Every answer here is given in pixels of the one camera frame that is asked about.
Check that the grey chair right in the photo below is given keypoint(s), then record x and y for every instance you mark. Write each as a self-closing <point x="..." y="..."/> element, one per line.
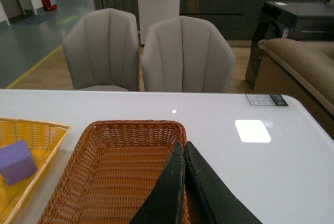
<point x="186" y="54"/>

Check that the grey chair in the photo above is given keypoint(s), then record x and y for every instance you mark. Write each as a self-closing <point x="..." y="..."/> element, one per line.
<point x="186" y="54"/>
<point x="102" y="51"/>

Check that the brown sofa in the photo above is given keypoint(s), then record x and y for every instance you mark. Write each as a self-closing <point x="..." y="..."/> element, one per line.
<point x="300" y="69"/>

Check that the brown woven basket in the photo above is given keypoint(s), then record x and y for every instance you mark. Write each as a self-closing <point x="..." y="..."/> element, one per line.
<point x="112" y="171"/>

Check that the purple foam block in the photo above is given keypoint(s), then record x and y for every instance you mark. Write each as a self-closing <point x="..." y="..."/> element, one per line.
<point x="17" y="162"/>

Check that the yellow woven basket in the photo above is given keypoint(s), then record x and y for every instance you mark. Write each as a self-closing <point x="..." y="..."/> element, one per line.
<point x="44" y="140"/>

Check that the black washing machine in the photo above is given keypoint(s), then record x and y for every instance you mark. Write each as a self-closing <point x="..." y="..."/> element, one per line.
<point x="303" y="21"/>

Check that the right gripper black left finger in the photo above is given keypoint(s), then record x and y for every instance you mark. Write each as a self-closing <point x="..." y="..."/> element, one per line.
<point x="165" y="202"/>

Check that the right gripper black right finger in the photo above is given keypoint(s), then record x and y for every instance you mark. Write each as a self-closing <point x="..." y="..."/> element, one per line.
<point x="209" y="199"/>

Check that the grey chair left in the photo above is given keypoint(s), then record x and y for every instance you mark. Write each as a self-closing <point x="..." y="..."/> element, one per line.
<point x="102" y="51"/>

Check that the label sticker on table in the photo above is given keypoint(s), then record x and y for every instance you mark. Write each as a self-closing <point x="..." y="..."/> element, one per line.
<point x="266" y="100"/>

